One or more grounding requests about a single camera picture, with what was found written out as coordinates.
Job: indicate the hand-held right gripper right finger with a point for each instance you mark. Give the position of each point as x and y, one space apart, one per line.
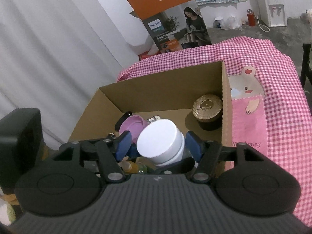
195 146

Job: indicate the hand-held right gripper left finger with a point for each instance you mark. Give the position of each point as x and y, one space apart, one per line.
123 146

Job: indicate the purple plastic lid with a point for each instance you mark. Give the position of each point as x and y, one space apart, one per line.
132 126

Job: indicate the green dropper bottle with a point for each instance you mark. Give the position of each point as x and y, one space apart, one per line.
136 168

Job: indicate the black oval case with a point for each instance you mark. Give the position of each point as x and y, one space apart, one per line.
124 117

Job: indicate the white bottle with white cap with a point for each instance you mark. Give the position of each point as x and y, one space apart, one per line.
158 141

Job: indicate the white charger plug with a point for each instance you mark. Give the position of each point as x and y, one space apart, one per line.
154 120

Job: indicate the dark jar with gold lid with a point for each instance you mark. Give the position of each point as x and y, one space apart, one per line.
207 107

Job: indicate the brown cardboard box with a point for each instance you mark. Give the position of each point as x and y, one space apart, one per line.
146 95

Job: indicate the red plastic bag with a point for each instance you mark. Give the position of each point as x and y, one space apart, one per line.
147 54

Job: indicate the white curtain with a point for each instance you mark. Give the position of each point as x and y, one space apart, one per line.
61 41

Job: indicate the pink checkered tablecloth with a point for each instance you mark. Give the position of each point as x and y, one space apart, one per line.
280 78

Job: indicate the small white bucket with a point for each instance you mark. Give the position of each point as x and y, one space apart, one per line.
217 22

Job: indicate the white plastic bag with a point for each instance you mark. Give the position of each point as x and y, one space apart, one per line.
230 23

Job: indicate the red thermos flask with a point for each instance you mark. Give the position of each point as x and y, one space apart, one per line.
251 19

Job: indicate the orange printed appliance box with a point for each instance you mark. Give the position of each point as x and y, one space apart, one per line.
170 9

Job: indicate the white water dispenser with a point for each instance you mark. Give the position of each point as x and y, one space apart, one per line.
268 7

